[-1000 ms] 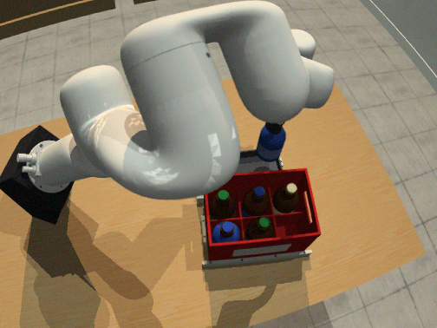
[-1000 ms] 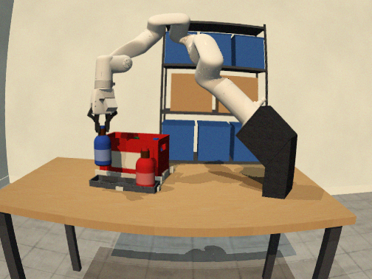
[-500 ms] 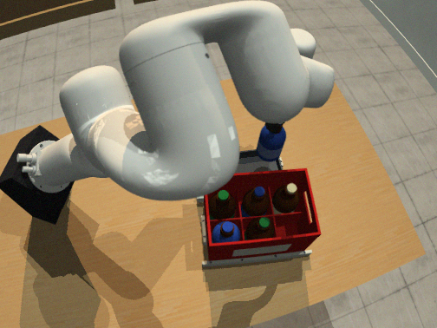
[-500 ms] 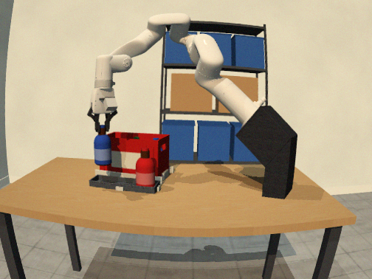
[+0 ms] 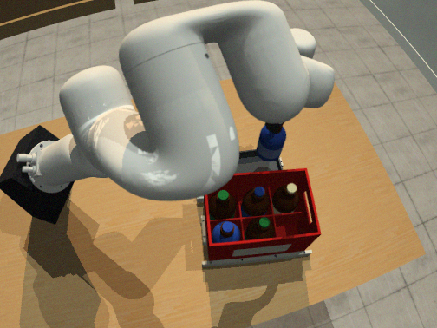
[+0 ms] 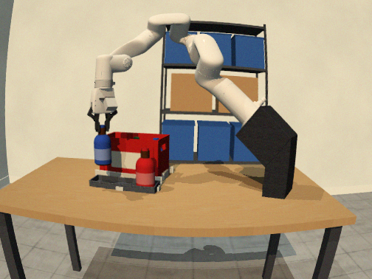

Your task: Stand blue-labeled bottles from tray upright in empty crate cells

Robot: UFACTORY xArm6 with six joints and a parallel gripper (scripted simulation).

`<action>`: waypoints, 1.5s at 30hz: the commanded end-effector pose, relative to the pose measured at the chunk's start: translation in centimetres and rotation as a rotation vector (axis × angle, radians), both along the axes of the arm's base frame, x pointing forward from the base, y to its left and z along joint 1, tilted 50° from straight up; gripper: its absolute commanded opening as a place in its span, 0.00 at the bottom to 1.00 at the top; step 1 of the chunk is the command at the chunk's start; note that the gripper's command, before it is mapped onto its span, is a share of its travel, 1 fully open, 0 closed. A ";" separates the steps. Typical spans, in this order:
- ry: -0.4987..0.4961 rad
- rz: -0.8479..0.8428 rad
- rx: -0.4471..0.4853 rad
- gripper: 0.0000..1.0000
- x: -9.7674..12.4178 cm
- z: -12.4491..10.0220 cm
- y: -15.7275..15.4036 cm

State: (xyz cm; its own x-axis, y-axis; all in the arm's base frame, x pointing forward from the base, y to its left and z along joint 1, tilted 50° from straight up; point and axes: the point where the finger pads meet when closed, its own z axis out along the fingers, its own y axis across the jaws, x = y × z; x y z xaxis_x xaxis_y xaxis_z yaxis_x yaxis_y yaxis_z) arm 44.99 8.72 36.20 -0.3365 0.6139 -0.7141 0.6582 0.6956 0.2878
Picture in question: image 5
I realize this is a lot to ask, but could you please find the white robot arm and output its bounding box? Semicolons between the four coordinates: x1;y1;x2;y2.
16;0;335;201

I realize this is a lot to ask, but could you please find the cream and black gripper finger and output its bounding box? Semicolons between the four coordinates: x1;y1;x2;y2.
265;123;280;134

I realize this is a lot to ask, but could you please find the brown bottle with cream cap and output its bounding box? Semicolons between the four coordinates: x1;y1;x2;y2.
271;183;299;214

